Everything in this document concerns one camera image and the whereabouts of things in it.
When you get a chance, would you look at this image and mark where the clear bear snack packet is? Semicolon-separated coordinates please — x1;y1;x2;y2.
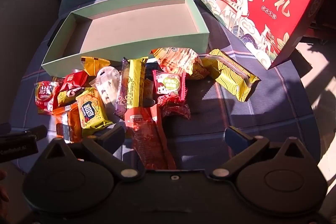
90;65;122;107

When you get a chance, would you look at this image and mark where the red snack packet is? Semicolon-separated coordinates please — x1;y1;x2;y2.
57;71;90;107

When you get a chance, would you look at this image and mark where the yellow long bar packet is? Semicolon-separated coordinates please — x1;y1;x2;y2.
127;57;149;109

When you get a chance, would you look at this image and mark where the orange striped snack packet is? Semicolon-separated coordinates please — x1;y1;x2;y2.
150;47;203;75

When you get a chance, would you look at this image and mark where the green cardboard box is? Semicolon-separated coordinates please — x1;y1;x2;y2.
41;0;210;75

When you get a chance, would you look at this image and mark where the blue cracker packet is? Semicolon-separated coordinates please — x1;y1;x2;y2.
144;60;158;81

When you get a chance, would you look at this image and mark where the red gift box lid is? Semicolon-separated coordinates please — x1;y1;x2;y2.
196;0;332;70

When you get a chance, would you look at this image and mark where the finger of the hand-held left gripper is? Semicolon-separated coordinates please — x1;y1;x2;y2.
25;126;48;141

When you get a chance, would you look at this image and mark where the orange-yellow cake packet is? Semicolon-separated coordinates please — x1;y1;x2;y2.
80;56;111;77

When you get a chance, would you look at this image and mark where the yellow wafer packet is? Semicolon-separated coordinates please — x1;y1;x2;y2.
76;87;114;137

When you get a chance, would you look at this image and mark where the red floral candy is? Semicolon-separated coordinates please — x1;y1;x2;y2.
157;96;192;120

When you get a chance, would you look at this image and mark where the person's left hand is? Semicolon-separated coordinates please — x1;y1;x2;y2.
0;170;9;203

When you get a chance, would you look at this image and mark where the long red sausage packet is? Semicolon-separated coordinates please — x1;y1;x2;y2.
124;104;177;171

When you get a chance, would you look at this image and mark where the purple-edged snack packet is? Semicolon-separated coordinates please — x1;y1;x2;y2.
114;57;131;120

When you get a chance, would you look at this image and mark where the yellow wave-patterned packet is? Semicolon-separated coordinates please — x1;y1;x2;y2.
202;49;261;103

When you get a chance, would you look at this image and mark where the pink packet green label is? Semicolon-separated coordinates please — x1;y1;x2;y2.
152;70;187;102

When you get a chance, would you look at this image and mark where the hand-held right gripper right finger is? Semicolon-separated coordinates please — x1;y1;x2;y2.
210;126;315;181

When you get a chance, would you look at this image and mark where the red rainbow candy bag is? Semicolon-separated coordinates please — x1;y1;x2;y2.
35;80;61;115

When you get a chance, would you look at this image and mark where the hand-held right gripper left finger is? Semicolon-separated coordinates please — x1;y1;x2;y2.
37;125;139;182

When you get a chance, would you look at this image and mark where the orange foil snack packet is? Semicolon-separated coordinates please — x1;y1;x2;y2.
53;104;82;144

